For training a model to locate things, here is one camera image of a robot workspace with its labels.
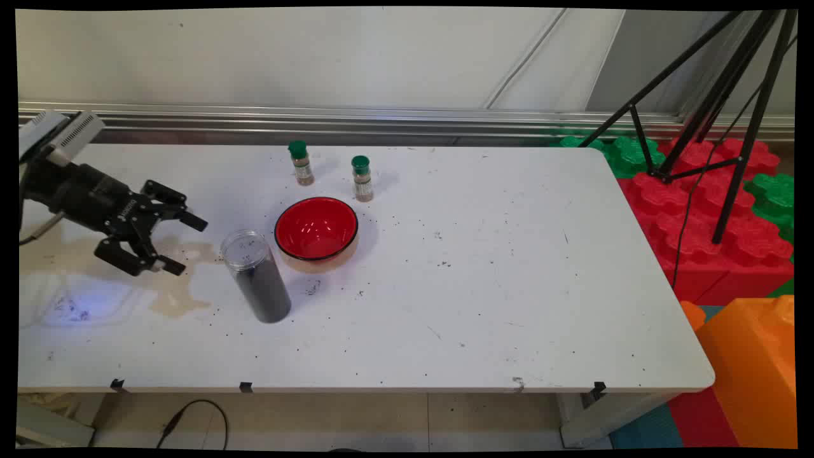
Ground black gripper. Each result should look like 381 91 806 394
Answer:
22 159 209 277

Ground green-capped spice bottle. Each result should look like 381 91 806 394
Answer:
351 155 375 203
288 141 315 186

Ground grey table frame bar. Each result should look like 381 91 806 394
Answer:
16 398 96 448

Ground large orange plastic block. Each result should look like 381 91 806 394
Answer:
696 296 797 449

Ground blue foam mat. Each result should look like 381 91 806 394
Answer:
610 404 684 449

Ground black tripod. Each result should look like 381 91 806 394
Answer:
577 10 799 246

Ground aluminium wall rail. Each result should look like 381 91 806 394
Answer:
19 102 796 142

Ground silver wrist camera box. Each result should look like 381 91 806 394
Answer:
19 110 106 165

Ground black floor cable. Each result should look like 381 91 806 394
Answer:
157 399 229 450

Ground red bowl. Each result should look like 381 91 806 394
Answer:
274 197 359 274

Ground black seeds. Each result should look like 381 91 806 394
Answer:
237 251 293 324

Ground green foam block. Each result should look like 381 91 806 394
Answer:
744 173 796 242
560 135 666 179

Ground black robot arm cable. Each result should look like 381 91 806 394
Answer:
19 212 66 246

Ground thin black tripod cable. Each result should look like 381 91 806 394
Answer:
671 35 799 290

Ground white table leg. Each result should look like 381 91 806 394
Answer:
558 391 678 449

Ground clear plastic jar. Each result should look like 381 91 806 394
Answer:
220 229 293 324

